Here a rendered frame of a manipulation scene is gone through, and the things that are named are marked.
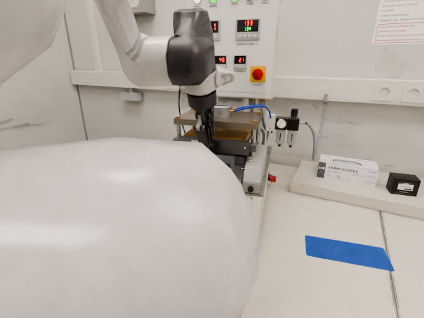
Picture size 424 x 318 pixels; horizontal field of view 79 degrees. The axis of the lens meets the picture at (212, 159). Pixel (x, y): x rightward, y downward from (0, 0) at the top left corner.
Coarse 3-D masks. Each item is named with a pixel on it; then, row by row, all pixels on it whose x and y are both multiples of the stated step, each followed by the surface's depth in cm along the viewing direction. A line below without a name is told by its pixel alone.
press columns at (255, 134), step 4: (176, 124) 85; (260, 124) 93; (176, 128) 86; (180, 128) 86; (260, 128) 94; (176, 132) 87; (180, 132) 87; (252, 132) 79; (256, 132) 95; (252, 136) 80; (256, 136) 95; (252, 140) 80; (256, 140) 95; (252, 152) 82; (252, 156) 82
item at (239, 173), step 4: (220, 156) 80; (224, 156) 80; (228, 156) 80; (232, 156) 79; (248, 156) 91; (224, 160) 80; (228, 160) 80; (232, 160) 80; (232, 164) 80; (236, 164) 84; (244, 164) 84; (232, 168) 81; (236, 168) 81; (236, 172) 78; (240, 172) 78; (236, 176) 76; (240, 176) 76; (240, 180) 74
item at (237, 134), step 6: (186, 132) 87; (192, 132) 87; (216, 132) 87; (222, 132) 87; (228, 132) 87; (234, 132) 87; (240, 132) 87; (246, 132) 87; (222, 138) 82; (228, 138) 82; (234, 138) 81; (240, 138) 81; (246, 138) 81
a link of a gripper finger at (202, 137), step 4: (200, 128) 66; (204, 128) 68; (196, 132) 68; (200, 132) 68; (204, 132) 68; (200, 136) 69; (204, 136) 69; (200, 140) 71; (204, 140) 70; (204, 144) 72; (208, 144) 73; (208, 148) 73
